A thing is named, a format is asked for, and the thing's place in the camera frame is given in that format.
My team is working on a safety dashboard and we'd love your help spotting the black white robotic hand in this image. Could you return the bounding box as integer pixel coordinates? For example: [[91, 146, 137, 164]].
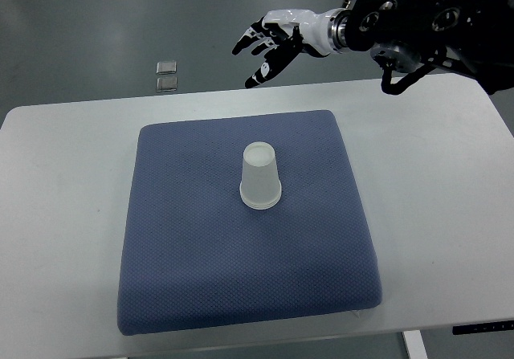
[[232, 8, 349, 89]]

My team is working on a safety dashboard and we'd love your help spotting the white paper cup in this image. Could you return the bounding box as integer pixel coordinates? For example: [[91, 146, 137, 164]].
[[243, 198, 279, 210], [239, 141, 282, 202]]

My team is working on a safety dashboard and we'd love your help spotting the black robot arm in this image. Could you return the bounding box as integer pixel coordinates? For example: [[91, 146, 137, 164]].
[[345, 0, 513, 95]]

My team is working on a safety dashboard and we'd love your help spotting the upper metal floor plate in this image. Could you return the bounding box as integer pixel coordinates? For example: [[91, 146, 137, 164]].
[[156, 60, 177, 75]]

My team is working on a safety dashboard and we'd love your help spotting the metal floor plate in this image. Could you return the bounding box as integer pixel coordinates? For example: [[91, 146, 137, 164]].
[[156, 75, 177, 92], [156, 60, 177, 75]]

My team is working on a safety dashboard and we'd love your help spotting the lower metal floor plate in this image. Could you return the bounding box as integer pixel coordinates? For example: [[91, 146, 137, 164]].
[[156, 75, 177, 92]]

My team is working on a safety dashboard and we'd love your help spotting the white paper cup on mat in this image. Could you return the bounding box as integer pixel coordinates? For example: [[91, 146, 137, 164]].
[[243, 198, 279, 210]]

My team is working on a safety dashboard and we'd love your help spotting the blue textured cushion mat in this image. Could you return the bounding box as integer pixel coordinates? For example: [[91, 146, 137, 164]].
[[117, 110, 382, 336]]

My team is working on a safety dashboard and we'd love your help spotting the white table leg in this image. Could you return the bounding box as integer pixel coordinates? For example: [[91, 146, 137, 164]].
[[402, 330, 428, 359]]

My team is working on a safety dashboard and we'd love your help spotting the black table control panel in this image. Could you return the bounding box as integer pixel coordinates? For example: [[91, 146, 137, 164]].
[[452, 320, 514, 336]]

